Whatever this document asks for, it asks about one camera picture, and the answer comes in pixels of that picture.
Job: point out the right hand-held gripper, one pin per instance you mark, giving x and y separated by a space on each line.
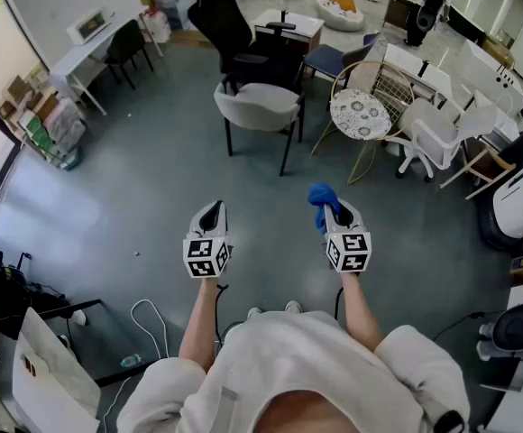
351 251

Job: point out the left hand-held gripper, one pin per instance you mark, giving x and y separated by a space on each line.
198 255

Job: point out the blue cloth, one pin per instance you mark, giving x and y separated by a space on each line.
320 194

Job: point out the grey upholstered chair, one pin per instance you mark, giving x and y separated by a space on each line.
257 106

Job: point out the person's left forearm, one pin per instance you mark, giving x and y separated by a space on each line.
198 327

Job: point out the person's right forearm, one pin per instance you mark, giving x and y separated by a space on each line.
360 314

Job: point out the person's left white shoe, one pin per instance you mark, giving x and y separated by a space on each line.
254 313

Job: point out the person's white shoe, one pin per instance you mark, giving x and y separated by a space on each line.
292 306
254 313

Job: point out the person's right white shoe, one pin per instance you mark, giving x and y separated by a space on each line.
292 306

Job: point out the floral round seat cushion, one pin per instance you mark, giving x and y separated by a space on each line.
358 113

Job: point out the white office chair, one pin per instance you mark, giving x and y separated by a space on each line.
428 129

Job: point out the person's cream sweatshirt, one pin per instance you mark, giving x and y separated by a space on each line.
288 354

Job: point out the green tray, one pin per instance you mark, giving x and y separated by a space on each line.
71 160

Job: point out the clear plastic water bottle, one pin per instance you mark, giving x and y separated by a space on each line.
131 361

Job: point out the blue padded chair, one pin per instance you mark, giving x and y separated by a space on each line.
329 57

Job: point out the white panel table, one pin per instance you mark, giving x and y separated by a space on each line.
406 61

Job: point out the white machine with black trim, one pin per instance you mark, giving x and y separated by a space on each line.
514 205

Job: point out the stack of boxes and packets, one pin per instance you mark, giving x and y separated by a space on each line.
58 120

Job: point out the white beanbag seat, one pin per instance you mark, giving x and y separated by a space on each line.
340 18

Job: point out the black side chair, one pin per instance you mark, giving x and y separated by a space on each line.
124 41

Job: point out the black mesh office chair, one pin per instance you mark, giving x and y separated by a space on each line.
225 21

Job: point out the black round fan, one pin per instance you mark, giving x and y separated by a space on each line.
518 327

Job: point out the white low table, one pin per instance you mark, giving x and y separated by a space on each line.
288 21

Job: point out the white plastic bags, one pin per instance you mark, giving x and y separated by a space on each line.
160 21

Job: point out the white long desk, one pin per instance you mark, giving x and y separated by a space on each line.
85 54

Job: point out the white control console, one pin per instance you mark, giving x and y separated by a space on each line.
491 68

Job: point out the black backpack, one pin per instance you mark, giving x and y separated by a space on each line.
429 9

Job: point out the black frame table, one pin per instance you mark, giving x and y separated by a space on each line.
76 306

